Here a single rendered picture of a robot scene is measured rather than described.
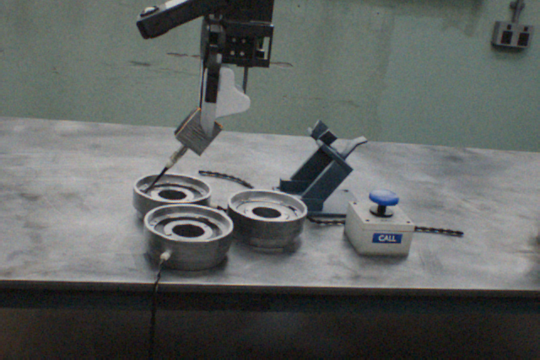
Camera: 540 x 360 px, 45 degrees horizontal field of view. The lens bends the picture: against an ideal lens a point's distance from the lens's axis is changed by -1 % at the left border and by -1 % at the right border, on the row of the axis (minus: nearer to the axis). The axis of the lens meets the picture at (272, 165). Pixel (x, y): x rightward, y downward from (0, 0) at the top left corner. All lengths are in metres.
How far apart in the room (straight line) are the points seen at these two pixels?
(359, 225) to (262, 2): 0.31
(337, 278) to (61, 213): 0.37
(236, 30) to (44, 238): 0.34
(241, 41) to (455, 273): 0.40
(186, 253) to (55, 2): 1.76
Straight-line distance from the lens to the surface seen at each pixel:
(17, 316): 1.15
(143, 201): 0.85
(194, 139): 0.85
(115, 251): 0.80
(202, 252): 0.75
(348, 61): 2.53
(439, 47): 2.65
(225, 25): 0.80
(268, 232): 0.82
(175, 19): 0.81
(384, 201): 0.85
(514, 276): 0.91
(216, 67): 0.79
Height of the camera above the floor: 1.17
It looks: 19 degrees down
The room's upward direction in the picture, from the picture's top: 7 degrees clockwise
